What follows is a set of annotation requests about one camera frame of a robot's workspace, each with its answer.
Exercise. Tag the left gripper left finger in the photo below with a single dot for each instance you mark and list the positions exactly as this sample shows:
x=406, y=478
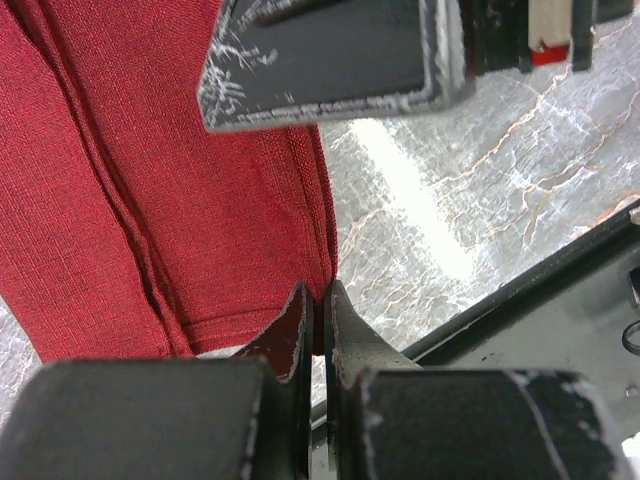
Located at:
x=242, y=417

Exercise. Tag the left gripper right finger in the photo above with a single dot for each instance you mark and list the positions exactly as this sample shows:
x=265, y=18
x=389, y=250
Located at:
x=388, y=418

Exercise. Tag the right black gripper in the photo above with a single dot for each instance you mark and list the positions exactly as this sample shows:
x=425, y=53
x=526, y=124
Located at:
x=529, y=34

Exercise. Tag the dark red cloth napkin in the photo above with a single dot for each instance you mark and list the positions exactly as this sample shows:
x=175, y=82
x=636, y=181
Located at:
x=127, y=229

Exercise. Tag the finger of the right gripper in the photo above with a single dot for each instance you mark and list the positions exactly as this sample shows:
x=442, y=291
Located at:
x=285, y=63

